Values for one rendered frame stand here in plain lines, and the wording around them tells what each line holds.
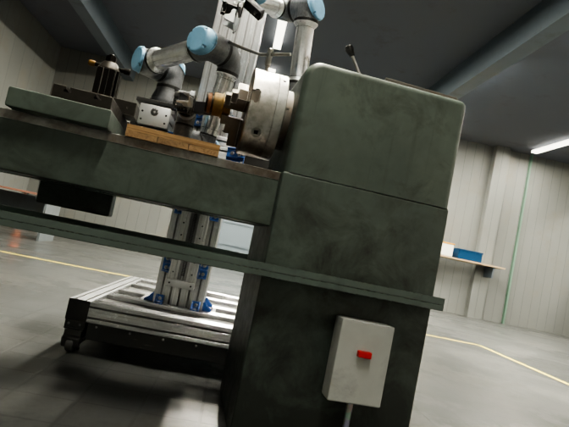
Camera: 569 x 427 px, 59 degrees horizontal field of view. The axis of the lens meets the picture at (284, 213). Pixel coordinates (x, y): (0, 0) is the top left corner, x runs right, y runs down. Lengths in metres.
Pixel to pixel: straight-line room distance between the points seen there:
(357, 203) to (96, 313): 1.24
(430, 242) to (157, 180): 0.94
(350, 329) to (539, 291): 10.69
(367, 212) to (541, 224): 10.60
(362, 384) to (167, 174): 0.92
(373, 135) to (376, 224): 0.30
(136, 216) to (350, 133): 8.99
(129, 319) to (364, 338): 1.08
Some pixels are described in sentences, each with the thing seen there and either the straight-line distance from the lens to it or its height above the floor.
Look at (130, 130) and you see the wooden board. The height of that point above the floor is 0.88.
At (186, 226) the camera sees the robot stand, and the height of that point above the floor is 0.63.
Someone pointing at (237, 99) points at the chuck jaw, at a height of 1.08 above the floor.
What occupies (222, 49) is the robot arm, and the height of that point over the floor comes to 1.35.
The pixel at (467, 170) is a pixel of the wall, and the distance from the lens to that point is 11.53.
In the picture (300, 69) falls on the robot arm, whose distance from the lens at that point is 2.46.
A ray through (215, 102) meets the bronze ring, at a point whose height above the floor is 1.08.
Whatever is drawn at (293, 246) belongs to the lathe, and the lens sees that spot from 1.66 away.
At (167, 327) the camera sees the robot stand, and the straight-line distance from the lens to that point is 2.31.
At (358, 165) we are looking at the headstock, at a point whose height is 0.94.
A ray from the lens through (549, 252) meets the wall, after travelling 12.32.
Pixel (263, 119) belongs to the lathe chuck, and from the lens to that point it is 1.75.
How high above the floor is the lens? 0.62
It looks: 4 degrees up
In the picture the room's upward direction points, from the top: 12 degrees clockwise
